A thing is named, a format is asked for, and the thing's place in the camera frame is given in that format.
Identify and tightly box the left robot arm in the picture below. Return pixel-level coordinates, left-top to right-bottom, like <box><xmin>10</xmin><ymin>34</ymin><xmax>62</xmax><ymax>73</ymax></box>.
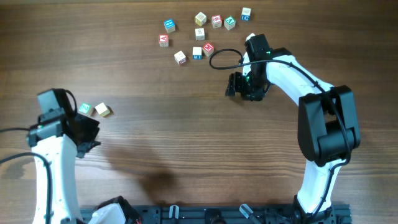
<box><xmin>27</xmin><ymin>88</ymin><xmax>100</xmax><ymax>223</ymax></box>

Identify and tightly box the blue C block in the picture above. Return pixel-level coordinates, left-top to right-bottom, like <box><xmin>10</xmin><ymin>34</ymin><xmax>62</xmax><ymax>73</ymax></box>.
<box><xmin>241</xmin><ymin>7</ymin><xmax>251</xmax><ymax>21</ymax></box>

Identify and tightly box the plain centre block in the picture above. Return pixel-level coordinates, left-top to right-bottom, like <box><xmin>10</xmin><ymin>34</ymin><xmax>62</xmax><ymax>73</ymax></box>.
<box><xmin>195</xmin><ymin>28</ymin><xmax>205</xmax><ymax>40</ymax></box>

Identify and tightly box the green Z block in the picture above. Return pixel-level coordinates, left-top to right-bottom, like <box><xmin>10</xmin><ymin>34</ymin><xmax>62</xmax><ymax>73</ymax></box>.
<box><xmin>78</xmin><ymin>103</ymin><xmax>94</xmax><ymax>116</ymax></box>

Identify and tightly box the plain block red side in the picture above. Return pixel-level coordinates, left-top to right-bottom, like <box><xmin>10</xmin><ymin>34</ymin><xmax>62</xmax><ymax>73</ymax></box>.
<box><xmin>174</xmin><ymin>50</ymin><xmax>187</xmax><ymax>65</ymax></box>

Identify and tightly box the yellow 3 block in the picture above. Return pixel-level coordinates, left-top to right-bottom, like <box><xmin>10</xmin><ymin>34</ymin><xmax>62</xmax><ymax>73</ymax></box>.
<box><xmin>95</xmin><ymin>103</ymin><xmax>111</xmax><ymax>117</ymax></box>

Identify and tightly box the red 9 block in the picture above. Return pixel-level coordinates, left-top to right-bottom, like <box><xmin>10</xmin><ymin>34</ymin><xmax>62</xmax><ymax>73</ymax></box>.
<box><xmin>211</xmin><ymin>15</ymin><xmax>223</xmax><ymax>29</ymax></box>

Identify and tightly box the green V block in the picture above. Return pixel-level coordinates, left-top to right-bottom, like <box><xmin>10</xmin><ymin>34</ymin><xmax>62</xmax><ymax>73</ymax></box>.
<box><xmin>224</xmin><ymin>16</ymin><xmax>236</xmax><ymax>30</ymax></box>

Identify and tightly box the plain block blue side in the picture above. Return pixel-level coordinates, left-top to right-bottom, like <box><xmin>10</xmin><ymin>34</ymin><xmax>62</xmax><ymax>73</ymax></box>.
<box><xmin>192</xmin><ymin>47</ymin><xmax>203</xmax><ymax>60</ymax></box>

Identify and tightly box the blue picture block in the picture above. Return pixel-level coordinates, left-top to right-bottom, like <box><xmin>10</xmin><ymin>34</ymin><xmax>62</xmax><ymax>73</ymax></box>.
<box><xmin>164</xmin><ymin>19</ymin><xmax>176</xmax><ymax>33</ymax></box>

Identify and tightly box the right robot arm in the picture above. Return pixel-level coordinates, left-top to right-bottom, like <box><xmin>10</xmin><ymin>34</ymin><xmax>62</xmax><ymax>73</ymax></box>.
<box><xmin>226</xmin><ymin>34</ymin><xmax>361</xmax><ymax>223</ymax></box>

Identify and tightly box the red M block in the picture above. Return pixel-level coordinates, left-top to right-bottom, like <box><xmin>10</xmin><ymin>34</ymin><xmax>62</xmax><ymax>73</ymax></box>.
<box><xmin>202</xmin><ymin>42</ymin><xmax>215</xmax><ymax>57</ymax></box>

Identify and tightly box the red A block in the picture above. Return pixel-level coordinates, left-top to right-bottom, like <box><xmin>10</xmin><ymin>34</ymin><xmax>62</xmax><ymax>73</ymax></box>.
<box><xmin>159</xmin><ymin>34</ymin><xmax>169</xmax><ymax>47</ymax></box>

